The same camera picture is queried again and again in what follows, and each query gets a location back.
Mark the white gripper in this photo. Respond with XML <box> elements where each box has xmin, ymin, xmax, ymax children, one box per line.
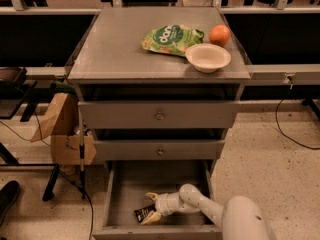
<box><xmin>141</xmin><ymin>192</ymin><xmax>182</xmax><ymax>225</ymax></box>

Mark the black rxbar chocolate bar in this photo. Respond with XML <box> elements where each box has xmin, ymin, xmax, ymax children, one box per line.
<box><xmin>134</xmin><ymin>205</ymin><xmax>156</xmax><ymax>223</ymax></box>

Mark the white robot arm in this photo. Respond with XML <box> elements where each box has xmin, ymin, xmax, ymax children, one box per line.
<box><xmin>135</xmin><ymin>184</ymin><xmax>277</xmax><ymax>240</ymax></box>

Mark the grey open bottom drawer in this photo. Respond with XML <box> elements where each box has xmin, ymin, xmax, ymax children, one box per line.
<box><xmin>93</xmin><ymin>160</ymin><xmax>223</xmax><ymax>240</ymax></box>

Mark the grey middle drawer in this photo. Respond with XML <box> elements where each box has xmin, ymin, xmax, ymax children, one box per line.
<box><xmin>94</xmin><ymin>140</ymin><xmax>225</xmax><ymax>161</ymax></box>

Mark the grey top drawer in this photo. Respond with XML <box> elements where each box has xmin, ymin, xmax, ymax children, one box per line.
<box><xmin>79</xmin><ymin>101</ymin><xmax>240</xmax><ymax>129</ymax></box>

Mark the grey wooden drawer cabinet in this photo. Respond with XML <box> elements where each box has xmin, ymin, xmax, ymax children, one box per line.
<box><xmin>64</xmin><ymin>6</ymin><xmax>252</xmax><ymax>240</ymax></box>

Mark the brown cardboard box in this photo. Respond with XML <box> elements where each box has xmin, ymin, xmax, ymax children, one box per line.
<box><xmin>31</xmin><ymin>93</ymin><xmax>80</xmax><ymax>165</ymax></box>

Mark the black white tripod pole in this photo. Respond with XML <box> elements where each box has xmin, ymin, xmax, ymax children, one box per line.
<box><xmin>78</xmin><ymin>109</ymin><xmax>85</xmax><ymax>199</ymax></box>

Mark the black shoe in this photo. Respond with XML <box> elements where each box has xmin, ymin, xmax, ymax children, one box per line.
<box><xmin>0</xmin><ymin>181</ymin><xmax>20</xmax><ymax>226</ymax></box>

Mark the white paper bowl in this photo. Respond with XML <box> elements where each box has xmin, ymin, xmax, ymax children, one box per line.
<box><xmin>185</xmin><ymin>43</ymin><xmax>231</xmax><ymax>73</ymax></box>

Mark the green chip bag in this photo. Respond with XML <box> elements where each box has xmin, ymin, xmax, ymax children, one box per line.
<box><xmin>141</xmin><ymin>25</ymin><xmax>204</xmax><ymax>57</ymax></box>

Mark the orange fruit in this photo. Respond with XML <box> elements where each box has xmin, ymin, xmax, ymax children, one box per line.
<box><xmin>209</xmin><ymin>25</ymin><xmax>231</xmax><ymax>47</ymax></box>

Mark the black floor cable left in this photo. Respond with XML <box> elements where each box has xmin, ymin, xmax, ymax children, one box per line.
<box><xmin>0</xmin><ymin>112</ymin><xmax>95</xmax><ymax>240</ymax></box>

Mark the black floor cable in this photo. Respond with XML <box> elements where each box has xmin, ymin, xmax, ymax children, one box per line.
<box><xmin>0</xmin><ymin>112</ymin><xmax>95</xmax><ymax>240</ymax></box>
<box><xmin>274</xmin><ymin>98</ymin><xmax>320</xmax><ymax>151</ymax></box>

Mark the black floor cable right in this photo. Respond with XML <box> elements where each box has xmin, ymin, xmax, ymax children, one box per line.
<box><xmin>274</xmin><ymin>98</ymin><xmax>320</xmax><ymax>151</ymax></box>

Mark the black desk frame left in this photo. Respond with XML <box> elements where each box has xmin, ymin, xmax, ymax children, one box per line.
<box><xmin>0</xmin><ymin>67</ymin><xmax>60</xmax><ymax>202</ymax></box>

